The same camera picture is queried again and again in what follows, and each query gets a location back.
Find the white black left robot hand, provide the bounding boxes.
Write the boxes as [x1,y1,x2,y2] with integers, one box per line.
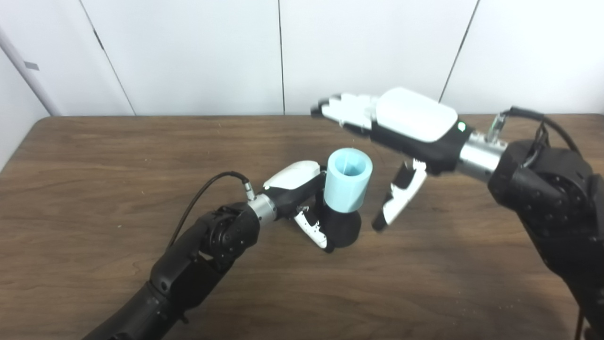
[262,161,336,254]

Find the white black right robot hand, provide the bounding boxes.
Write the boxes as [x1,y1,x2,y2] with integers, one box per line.
[310,87,472,233]

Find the light-blue short hose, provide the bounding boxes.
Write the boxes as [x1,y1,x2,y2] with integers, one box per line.
[326,148,373,213]

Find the black funnel-shaped nozzle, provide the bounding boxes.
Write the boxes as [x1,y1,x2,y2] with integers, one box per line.
[314,191,362,249]

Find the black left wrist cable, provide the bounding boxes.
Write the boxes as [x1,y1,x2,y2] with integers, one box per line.
[166,171,256,248]

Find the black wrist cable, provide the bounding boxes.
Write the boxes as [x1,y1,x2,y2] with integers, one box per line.
[166,171,256,248]
[486,107,581,156]

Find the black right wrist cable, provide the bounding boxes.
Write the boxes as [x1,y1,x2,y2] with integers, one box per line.
[486,107,581,156]

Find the white wall corner post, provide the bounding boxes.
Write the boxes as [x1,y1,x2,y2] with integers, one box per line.
[0,26,64,117]

